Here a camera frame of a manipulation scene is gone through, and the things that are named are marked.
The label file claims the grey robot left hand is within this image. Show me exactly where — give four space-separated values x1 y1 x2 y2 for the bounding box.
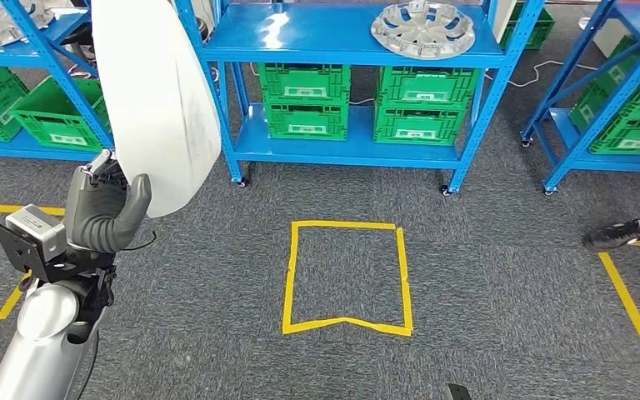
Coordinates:
62 150 153 254

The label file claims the white curved plastic car part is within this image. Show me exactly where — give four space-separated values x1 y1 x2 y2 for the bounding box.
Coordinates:
90 0 223 219

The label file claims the blue metal shelf rack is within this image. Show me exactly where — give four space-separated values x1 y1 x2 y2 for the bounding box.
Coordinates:
520 0 640 195
0 0 116 164
173 0 546 196

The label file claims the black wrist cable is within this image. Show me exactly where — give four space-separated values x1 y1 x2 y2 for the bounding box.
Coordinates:
122 230 159 253

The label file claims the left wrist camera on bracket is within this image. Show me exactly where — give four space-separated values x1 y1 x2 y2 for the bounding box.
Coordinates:
0 204 71 283

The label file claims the white floor cable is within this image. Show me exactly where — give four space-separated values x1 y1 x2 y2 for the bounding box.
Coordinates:
485 59 598 89

